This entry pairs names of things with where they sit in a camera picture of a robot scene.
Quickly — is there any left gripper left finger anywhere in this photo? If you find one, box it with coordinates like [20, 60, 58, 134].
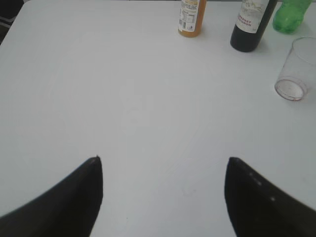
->
[0, 157, 103, 237]

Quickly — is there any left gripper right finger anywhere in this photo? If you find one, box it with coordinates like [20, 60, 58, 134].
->
[224, 157, 316, 237]

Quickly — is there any transparent plastic cup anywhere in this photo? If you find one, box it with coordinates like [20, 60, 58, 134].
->
[275, 37, 316, 101]

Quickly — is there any dark red wine bottle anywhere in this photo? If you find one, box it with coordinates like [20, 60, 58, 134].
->
[230, 0, 277, 52]

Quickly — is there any green plastic soda bottle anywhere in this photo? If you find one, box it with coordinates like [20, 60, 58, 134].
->
[273, 0, 312, 34]

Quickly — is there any orange juice bottle white cap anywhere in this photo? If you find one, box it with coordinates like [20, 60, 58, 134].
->
[178, 0, 206, 38]

